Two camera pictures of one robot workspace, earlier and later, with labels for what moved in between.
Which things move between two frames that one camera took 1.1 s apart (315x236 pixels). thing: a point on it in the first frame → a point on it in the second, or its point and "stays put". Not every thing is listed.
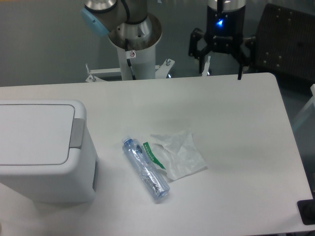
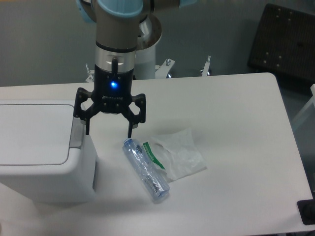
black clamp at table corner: x=306 y=208 stays put
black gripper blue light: x=225 y=28 → x=112 y=94
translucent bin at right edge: x=304 y=129 stays put
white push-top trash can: x=47 y=154 stays put
